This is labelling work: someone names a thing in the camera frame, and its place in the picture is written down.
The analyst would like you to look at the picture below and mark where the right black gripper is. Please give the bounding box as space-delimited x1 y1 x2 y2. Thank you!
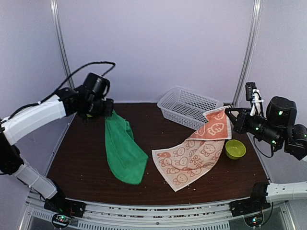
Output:
225 107 283 148

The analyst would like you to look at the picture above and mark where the white plastic mesh basket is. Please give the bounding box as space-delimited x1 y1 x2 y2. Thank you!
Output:
157 87 223 130

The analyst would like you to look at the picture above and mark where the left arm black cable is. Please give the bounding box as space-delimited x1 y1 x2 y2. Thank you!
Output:
9 61 116 118

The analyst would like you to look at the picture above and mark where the green microfiber towel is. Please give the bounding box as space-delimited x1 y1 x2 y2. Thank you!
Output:
105 111 148 185

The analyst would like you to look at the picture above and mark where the orange rabbit pattern towel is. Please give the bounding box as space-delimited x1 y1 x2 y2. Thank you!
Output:
152 106 232 192

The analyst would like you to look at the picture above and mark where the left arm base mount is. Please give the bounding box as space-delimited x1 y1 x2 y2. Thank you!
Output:
44 200 86 230

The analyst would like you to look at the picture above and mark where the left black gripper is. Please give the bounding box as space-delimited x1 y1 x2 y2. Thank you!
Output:
84 97 114 116

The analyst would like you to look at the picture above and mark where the aluminium front rail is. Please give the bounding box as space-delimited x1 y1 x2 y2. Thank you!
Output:
25 189 292 230

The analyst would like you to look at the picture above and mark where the right aluminium frame post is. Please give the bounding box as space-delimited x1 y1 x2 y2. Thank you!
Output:
232 0 263 107

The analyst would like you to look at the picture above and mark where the left aluminium frame post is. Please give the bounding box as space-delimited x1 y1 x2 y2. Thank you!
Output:
50 0 71 78

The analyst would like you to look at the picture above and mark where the aluminium frame post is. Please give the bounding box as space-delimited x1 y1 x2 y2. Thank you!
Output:
50 0 71 78
232 0 263 107

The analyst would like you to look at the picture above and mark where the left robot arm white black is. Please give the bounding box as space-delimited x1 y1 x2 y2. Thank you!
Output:
0 73 113 213

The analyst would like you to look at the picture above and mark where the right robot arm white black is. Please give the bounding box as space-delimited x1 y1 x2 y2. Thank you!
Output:
225 96 307 215

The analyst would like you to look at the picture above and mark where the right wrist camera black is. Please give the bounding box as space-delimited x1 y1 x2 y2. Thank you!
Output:
245 82 257 102

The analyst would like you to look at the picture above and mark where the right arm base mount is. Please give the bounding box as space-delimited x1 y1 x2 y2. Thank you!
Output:
229 197 274 229

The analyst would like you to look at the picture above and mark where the lime green bowl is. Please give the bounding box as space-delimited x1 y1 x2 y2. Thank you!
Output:
225 139 246 160

